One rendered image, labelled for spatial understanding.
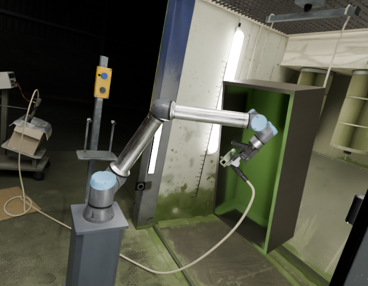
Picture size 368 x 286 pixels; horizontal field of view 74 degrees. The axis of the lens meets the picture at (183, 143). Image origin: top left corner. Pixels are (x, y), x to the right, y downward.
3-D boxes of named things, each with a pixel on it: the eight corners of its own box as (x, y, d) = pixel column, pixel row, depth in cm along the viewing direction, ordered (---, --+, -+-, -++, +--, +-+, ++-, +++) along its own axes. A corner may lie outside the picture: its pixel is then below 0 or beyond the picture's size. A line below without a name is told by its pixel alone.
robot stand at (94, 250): (66, 323, 151) (75, 232, 136) (62, 284, 176) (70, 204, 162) (115, 308, 167) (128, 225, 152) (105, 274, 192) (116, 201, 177)
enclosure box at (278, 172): (239, 201, 246) (253, 79, 206) (293, 236, 200) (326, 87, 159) (212, 213, 227) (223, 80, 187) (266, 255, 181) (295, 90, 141)
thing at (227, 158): (248, 183, 148) (222, 155, 151) (242, 188, 150) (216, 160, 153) (252, 166, 194) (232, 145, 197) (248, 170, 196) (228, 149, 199)
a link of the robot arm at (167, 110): (147, 98, 136) (270, 114, 131) (152, 97, 148) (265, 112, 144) (146, 118, 139) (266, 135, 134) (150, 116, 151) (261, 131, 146)
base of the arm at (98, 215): (85, 224, 144) (87, 210, 142) (80, 208, 160) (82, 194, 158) (117, 221, 154) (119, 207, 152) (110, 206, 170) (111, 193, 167)
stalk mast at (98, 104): (87, 221, 254) (106, 57, 216) (88, 224, 249) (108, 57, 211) (81, 221, 251) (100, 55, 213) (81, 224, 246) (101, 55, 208)
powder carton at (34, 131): (12, 134, 332) (24, 109, 328) (46, 147, 350) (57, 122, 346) (-2, 146, 284) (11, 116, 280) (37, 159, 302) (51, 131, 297)
